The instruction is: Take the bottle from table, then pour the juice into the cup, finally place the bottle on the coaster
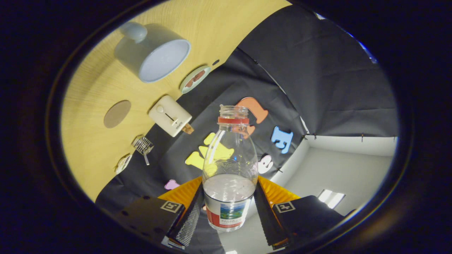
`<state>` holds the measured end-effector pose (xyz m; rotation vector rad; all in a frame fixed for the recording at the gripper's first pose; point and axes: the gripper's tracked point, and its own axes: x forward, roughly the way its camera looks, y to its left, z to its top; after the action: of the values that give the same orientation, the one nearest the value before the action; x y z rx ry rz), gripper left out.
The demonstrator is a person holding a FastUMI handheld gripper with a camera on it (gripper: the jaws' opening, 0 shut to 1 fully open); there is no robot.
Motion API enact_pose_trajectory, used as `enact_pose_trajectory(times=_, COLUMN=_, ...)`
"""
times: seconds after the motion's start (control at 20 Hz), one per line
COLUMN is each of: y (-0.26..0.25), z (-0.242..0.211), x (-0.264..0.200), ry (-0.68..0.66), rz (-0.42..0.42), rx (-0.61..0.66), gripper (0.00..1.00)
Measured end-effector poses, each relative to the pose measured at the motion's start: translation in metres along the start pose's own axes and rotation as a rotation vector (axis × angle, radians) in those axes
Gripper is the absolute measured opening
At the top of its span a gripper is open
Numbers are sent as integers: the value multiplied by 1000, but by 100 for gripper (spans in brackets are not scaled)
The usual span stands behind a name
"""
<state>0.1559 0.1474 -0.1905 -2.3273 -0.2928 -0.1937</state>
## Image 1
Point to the clear juice bottle red label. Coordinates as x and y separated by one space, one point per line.
229 211

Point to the white cup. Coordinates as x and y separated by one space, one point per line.
155 40

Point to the wooden table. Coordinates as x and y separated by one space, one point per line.
88 151

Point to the pale green plate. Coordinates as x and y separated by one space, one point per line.
183 89

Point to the brown bread slice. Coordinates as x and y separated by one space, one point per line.
188 128

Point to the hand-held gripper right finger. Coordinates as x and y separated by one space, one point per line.
265 215

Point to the white toaster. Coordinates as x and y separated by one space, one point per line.
169 114

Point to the white divided seasoning dish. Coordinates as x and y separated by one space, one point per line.
123 164

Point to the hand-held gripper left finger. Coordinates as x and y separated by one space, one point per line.
190 220

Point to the round brown coaster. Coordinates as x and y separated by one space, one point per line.
117 114

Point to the brown meat piece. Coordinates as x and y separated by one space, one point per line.
189 83
199 75

